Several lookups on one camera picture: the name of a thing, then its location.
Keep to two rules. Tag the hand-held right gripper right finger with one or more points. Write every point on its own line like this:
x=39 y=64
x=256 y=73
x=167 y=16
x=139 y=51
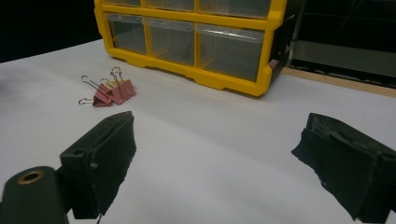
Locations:
x=342 y=161

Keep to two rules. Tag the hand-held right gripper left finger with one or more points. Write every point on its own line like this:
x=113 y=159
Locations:
x=102 y=155

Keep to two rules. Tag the pale yellow binder clip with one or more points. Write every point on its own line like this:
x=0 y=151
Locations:
x=109 y=84

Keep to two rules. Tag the yellow black drawer organizer cabinet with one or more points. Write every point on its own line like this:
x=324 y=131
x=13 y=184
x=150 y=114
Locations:
x=230 y=84

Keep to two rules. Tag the white table cover sheet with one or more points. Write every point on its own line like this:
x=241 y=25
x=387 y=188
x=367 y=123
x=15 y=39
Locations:
x=202 y=140

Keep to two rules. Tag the group of clear organizer drawers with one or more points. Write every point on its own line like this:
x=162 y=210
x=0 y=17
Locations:
x=169 y=40

